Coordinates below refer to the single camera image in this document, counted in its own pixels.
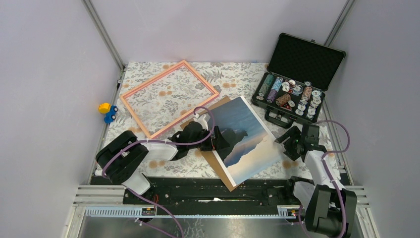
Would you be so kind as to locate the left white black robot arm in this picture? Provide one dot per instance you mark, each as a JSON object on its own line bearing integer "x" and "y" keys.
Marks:
{"x": 120, "y": 160}

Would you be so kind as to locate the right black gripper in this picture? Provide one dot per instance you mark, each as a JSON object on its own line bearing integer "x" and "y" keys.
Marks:
{"x": 293, "y": 133}

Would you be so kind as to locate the purple poker chip stack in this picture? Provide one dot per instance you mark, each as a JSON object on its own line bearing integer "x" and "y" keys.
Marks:
{"x": 271, "y": 96}

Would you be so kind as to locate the green poker chip stack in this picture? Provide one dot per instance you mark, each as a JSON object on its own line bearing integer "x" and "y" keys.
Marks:
{"x": 263, "y": 91}

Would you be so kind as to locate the blue poker chip stack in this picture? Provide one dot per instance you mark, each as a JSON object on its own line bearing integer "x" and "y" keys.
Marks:
{"x": 277, "y": 84}

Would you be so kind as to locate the brown poker chip stack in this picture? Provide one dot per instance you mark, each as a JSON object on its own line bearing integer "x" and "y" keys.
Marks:
{"x": 284, "y": 99}

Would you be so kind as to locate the blue seascape photo print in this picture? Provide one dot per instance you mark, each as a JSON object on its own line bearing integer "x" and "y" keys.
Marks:
{"x": 257, "y": 152}

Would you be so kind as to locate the yellow and blue toy car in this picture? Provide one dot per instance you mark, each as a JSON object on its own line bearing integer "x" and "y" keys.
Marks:
{"x": 109, "y": 111}

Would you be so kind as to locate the left aluminium corner post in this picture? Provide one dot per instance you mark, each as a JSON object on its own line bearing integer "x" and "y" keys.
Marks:
{"x": 94, "y": 15}

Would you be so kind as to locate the black poker chip case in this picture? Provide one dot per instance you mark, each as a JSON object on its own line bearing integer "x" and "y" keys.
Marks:
{"x": 300, "y": 63}

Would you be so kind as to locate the right aluminium corner post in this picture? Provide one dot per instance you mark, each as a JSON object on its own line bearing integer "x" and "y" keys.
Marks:
{"x": 344, "y": 13}

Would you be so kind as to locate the pink wooden picture frame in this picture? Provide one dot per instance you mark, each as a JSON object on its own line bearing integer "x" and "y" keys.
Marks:
{"x": 212, "y": 89}

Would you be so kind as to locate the white slotted cable duct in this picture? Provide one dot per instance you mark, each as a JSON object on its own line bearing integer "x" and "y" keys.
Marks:
{"x": 121, "y": 212}

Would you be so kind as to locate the aluminium corner post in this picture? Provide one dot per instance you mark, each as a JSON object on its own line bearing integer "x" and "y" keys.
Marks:
{"x": 94, "y": 15}
{"x": 344, "y": 13}

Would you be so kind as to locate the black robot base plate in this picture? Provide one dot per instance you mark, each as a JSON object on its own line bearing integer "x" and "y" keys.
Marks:
{"x": 210, "y": 197}

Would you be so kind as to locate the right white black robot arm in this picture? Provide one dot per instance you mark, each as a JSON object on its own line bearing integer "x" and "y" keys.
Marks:
{"x": 329, "y": 207}

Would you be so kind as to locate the pink poker chip stack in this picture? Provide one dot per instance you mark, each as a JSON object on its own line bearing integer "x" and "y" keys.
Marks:
{"x": 307, "y": 92}

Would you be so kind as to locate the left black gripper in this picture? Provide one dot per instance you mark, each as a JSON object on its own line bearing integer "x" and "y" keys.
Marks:
{"x": 216, "y": 143}

